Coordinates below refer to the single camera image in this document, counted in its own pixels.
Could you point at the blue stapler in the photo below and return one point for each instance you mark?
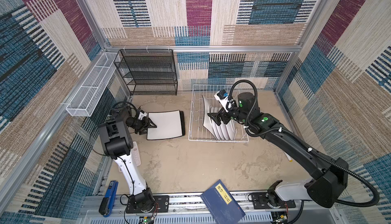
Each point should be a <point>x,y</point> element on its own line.
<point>108,201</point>

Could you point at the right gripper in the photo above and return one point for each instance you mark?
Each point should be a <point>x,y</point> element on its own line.
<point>215,117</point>

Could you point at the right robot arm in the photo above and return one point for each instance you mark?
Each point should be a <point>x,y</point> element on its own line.
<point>328,177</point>

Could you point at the blue book yellow label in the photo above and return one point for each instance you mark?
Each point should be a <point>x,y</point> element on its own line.
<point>221,204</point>

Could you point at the white square plate black rim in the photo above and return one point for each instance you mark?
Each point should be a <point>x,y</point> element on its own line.
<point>168,125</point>

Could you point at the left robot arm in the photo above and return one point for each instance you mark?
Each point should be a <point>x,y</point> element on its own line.
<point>118,145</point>

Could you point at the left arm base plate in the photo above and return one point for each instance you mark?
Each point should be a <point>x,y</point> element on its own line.
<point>161,203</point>

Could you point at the aluminium front rail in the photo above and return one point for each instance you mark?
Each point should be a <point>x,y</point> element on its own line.
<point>188,208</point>

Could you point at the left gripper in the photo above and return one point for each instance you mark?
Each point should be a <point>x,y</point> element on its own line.
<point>145,126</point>

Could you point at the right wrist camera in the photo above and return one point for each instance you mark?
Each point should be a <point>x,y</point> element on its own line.
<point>224,99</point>

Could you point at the pink white calculator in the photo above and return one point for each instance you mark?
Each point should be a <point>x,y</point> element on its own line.
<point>136,159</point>

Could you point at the white marker yellow cap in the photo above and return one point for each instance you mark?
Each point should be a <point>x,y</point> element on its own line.
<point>288,157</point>

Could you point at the black mesh shelf rack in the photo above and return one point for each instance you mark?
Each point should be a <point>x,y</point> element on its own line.
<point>148,72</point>

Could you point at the white round plate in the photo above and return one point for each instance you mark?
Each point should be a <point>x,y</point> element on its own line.
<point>231,130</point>
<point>224,131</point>
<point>214,125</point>
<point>220,132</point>

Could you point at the white mesh wall basket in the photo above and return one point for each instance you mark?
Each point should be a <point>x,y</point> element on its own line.
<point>90,92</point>

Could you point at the white wire dish rack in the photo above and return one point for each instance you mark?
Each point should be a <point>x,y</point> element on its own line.
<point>207,121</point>

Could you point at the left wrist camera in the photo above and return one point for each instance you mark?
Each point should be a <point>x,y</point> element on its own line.
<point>142,115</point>

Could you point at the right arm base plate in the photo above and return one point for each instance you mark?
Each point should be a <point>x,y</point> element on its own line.
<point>265,200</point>

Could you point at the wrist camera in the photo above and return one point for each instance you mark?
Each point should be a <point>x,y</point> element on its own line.
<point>224,99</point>
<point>142,115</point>

